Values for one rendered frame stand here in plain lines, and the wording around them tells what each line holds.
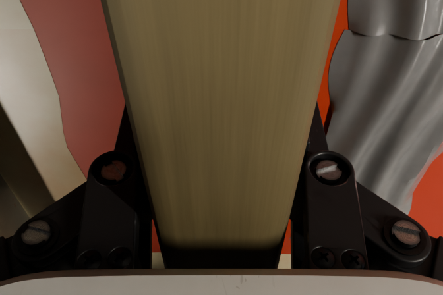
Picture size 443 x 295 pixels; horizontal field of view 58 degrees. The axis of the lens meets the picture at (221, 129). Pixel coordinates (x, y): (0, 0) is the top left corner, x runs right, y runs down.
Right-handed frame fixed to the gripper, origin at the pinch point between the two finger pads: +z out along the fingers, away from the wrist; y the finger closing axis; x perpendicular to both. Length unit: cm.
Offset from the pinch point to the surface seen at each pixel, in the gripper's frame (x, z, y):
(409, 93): -3.5, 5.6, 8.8
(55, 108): -4.9, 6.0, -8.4
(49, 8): 0.6, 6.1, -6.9
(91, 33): -0.6, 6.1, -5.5
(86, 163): -9.4, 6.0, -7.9
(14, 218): -13.6, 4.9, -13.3
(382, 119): -4.9, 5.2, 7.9
